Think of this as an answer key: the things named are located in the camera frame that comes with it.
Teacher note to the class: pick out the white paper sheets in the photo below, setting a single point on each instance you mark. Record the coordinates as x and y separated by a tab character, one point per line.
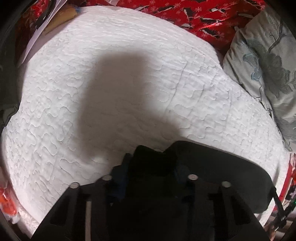
41	24

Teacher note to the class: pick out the white quilted mattress cover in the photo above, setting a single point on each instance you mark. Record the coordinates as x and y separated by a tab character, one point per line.
112	79

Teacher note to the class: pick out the black pants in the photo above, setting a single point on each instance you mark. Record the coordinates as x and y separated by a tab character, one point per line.
149	171

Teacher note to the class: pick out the orange item in plastic bag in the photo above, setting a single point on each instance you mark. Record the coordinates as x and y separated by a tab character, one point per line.
9	206

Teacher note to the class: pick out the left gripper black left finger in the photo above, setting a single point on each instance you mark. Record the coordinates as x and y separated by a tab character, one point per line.
79	214

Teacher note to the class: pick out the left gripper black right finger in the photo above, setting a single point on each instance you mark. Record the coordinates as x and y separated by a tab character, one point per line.
217	212

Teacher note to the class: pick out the grey floral pillow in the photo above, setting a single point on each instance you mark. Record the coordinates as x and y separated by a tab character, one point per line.
261	59

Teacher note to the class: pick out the red patterned quilt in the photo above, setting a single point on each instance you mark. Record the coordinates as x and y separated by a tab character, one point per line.
215	21

